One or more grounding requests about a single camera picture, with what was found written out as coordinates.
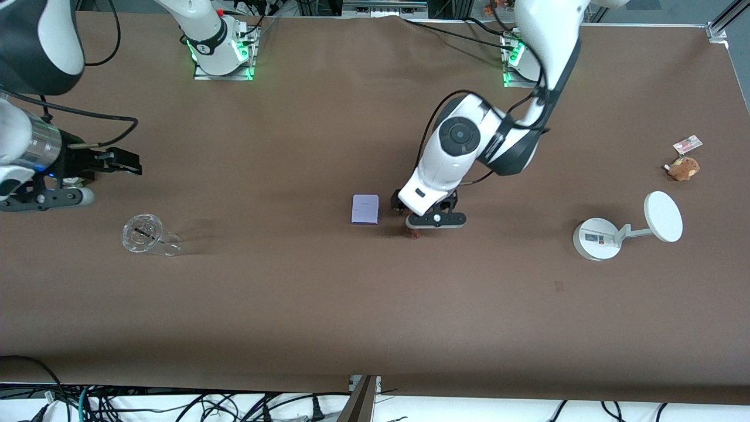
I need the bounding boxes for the white round phone stand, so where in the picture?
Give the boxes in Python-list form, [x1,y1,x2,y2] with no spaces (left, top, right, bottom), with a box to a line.
[572,191,684,262]

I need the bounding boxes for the grey metal box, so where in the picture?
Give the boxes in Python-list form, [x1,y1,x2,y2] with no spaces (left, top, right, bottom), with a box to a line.
[342,0,429,19]

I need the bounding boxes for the dark table support beam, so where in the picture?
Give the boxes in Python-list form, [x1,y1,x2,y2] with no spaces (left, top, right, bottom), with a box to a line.
[336,375,382,422]

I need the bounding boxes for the brown plush toy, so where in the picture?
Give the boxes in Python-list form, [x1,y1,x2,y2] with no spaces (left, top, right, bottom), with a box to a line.
[664,155,701,182]

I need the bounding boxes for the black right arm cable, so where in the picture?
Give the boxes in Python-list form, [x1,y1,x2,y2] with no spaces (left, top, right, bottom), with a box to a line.
[0,88,139,148]

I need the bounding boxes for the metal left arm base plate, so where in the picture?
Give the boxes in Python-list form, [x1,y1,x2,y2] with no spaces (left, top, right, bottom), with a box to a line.
[500,30,544,89]

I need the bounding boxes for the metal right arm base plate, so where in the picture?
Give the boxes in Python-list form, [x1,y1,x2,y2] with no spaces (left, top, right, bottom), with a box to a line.
[193,23,260,82]

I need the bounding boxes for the black cable across table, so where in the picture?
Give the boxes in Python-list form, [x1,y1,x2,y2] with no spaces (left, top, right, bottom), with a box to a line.
[401,16,519,50]

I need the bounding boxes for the black looping floor cable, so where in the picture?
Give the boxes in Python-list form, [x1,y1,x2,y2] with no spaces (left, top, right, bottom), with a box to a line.
[0,355,64,411]

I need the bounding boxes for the aluminium frame profile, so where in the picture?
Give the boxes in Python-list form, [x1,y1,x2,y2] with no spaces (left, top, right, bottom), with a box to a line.
[705,0,750,45]

